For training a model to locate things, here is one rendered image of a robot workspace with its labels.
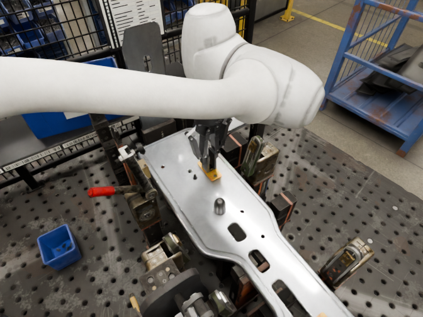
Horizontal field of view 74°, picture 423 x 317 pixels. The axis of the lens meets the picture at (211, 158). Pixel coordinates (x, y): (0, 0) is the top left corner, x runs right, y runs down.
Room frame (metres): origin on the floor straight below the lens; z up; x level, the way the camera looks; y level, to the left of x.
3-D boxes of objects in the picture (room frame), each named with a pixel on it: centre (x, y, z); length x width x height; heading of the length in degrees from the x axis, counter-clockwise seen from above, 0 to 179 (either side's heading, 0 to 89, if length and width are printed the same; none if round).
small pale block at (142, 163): (0.49, 0.20, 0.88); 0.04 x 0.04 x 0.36; 33
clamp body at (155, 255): (0.24, 0.11, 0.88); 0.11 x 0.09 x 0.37; 123
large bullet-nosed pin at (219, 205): (0.39, -0.02, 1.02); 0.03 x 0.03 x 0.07
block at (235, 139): (0.66, -0.07, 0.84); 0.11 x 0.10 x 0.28; 123
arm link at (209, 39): (0.51, 0.00, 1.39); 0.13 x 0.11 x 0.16; 48
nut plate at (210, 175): (0.52, 0.01, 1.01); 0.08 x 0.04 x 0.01; 33
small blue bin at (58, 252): (0.38, 0.51, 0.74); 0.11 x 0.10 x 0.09; 33
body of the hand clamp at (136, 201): (0.40, 0.19, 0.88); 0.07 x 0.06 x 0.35; 123
